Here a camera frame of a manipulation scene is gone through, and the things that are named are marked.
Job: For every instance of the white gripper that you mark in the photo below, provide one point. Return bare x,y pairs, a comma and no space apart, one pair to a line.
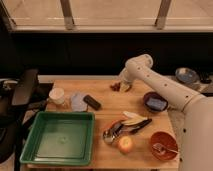
125,86

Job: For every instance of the dark red grape bunch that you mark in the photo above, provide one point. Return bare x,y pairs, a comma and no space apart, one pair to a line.
115,86

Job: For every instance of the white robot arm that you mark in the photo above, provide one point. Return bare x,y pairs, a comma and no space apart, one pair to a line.
196,151

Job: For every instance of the green plastic tray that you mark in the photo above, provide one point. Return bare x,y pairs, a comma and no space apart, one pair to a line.
60,139

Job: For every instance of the dark purple bowl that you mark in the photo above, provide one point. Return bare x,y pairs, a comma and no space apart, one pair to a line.
156,96

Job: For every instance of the yellow banana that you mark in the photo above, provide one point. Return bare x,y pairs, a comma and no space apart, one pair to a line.
133,118

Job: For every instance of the orange carrot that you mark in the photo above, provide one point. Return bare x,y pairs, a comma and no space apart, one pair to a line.
112,123

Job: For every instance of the blue sponge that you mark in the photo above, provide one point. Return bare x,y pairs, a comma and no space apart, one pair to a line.
156,104

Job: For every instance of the black rectangular block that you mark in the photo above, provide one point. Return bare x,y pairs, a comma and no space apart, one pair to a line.
92,102

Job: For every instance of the red yellow apple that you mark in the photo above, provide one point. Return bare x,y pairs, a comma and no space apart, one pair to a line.
125,144

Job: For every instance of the grey plate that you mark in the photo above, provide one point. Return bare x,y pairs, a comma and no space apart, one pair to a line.
186,75

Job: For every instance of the orange bowl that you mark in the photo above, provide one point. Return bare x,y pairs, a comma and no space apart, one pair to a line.
167,140

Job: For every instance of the white cup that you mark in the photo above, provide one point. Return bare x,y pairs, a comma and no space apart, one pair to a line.
57,96

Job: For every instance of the metal spoon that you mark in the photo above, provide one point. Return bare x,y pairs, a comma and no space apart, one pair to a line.
163,149

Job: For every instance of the black chair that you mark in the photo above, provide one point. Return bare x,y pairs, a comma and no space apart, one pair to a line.
26,95

